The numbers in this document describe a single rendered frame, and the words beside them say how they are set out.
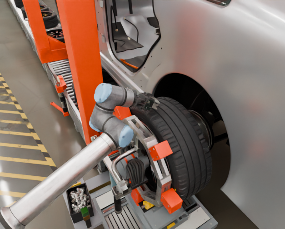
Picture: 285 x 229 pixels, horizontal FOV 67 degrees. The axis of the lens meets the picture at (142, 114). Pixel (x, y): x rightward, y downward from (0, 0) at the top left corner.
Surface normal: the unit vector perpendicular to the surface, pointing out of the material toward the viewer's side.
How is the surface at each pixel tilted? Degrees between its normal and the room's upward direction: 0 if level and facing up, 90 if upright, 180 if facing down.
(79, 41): 90
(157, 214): 0
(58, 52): 90
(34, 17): 90
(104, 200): 0
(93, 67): 90
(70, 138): 0
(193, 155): 51
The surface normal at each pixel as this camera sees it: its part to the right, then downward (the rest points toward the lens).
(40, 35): 0.52, 0.55
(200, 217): 0.02, -0.77
